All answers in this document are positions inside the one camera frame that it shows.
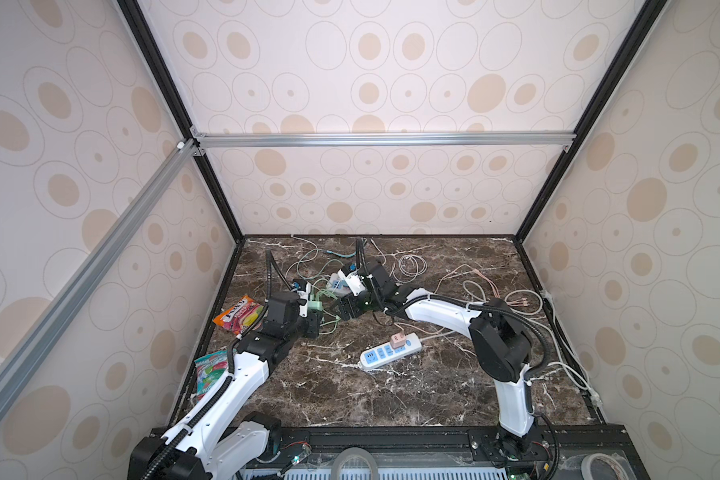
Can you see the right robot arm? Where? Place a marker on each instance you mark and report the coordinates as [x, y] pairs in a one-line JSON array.
[[509, 348]]

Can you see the orange snack bag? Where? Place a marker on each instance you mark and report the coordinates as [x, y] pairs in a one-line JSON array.
[[240, 316]]

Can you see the horizontal aluminium bar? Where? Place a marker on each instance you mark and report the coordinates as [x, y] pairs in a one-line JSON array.
[[376, 139]]

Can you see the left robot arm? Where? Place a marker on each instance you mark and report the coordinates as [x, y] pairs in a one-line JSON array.
[[197, 447]]

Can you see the tape roll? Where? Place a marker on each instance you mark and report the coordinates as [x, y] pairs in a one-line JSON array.
[[601, 466]]

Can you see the pink charger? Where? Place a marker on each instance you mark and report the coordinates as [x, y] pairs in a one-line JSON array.
[[398, 340]]

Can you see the white multicolour power strip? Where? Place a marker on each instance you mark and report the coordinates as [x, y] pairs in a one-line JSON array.
[[337, 286]]

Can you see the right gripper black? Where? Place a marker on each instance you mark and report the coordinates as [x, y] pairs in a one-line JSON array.
[[353, 311]]

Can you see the left diagonal aluminium bar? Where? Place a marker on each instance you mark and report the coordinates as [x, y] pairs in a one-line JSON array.
[[23, 362]]

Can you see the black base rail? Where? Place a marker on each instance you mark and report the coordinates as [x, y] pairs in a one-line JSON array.
[[439, 453]]

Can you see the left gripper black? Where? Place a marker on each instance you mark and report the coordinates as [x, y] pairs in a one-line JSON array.
[[313, 321]]

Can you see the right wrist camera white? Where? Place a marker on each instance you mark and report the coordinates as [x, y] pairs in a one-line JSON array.
[[354, 280]]

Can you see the teal snack bag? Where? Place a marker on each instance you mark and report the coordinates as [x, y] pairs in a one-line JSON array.
[[209, 369]]

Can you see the white blue power strip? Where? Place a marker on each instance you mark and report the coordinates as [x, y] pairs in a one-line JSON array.
[[381, 355]]

